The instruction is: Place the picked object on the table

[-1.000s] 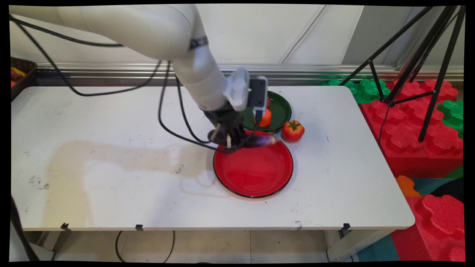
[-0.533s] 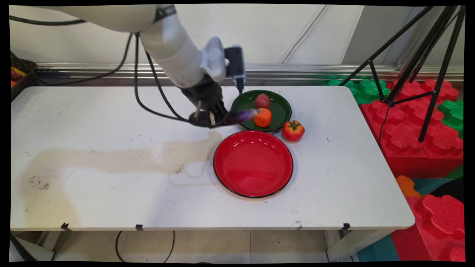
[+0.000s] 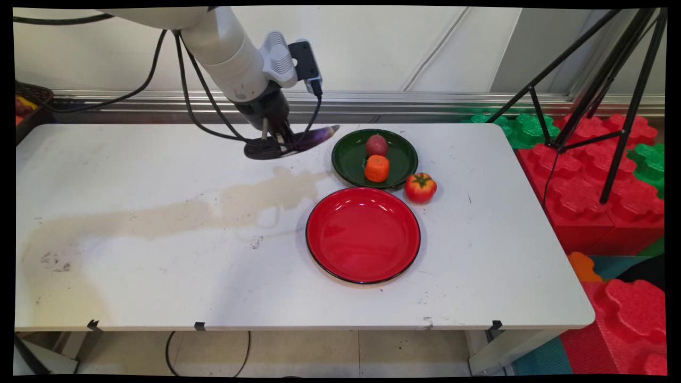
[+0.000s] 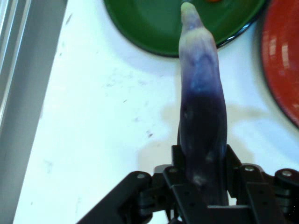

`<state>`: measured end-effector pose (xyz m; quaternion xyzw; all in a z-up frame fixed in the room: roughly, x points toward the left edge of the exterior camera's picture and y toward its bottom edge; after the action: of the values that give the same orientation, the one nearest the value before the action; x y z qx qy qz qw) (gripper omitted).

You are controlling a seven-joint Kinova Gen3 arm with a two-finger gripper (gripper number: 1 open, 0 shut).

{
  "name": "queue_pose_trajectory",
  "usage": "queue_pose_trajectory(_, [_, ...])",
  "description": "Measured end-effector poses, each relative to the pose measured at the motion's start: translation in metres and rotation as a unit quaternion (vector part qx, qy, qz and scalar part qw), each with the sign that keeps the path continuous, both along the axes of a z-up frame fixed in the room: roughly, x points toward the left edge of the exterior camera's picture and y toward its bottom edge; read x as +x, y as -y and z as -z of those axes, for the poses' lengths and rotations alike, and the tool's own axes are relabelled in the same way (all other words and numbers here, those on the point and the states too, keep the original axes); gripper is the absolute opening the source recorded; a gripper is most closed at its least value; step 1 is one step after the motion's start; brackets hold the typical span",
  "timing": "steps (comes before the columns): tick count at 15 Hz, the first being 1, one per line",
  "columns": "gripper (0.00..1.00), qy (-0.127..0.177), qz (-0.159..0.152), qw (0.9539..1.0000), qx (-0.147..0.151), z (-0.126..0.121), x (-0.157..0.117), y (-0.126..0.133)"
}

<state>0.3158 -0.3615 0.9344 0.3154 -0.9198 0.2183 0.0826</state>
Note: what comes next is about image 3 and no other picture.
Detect black cable behind arm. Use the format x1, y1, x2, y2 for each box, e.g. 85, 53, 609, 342
13, 13, 115, 26

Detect teal foam floor mat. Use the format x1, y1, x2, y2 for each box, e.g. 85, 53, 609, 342
512, 335, 574, 376

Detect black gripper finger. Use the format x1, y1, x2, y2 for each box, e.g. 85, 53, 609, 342
273, 123, 296, 155

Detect large red foam block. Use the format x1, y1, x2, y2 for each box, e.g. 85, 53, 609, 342
515, 113, 666, 256

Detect red round plate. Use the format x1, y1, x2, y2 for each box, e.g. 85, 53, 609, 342
305, 186, 421, 285

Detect thin cable on tripod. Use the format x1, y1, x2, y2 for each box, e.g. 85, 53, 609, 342
542, 151, 560, 207

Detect red toy tomato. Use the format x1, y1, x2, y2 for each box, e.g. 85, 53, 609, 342
404, 172, 438, 205

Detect green foam block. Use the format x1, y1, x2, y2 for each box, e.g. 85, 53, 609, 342
626, 143, 666, 200
462, 109, 561, 150

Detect orange foam block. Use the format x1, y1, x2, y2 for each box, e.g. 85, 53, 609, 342
566, 251, 605, 284

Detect dark green round plate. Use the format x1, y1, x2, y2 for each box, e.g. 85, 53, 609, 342
331, 128, 419, 190

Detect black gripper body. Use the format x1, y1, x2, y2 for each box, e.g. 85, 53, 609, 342
233, 81, 292, 137

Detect white ribbed camera mount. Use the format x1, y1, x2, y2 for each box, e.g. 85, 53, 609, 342
259, 30, 299, 89

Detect black camera USB cable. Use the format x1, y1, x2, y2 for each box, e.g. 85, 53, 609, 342
294, 93, 323, 145

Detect dark red toy fruit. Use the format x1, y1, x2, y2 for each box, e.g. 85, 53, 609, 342
366, 134, 389, 157

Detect orange toy carrot piece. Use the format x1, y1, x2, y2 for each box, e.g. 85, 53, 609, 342
364, 154, 390, 184

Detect black cable under table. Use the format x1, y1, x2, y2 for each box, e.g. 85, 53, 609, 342
164, 330, 252, 378

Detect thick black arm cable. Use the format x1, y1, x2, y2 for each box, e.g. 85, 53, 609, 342
173, 32, 253, 143

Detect black tripod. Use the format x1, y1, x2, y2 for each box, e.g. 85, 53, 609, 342
486, 7, 669, 206

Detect white table leg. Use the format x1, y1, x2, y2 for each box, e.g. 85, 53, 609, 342
467, 328, 567, 376

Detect toy fruits in basket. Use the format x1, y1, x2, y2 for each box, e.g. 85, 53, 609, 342
15, 95, 39, 127

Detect black grey wrist camera box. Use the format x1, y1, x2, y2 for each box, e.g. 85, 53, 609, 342
288, 39, 324, 98

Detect aluminium wall rail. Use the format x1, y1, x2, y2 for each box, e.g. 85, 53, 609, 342
52, 89, 666, 119

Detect long black trailing cable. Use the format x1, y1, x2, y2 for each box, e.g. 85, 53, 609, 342
15, 29, 169, 114

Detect purple toy eggplant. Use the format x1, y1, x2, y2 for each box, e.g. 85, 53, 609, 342
243, 124, 341, 161

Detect grey table leg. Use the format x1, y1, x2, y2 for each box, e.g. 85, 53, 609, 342
14, 332, 90, 375

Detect dark woven basket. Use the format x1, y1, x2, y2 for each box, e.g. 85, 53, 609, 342
14, 81, 54, 145

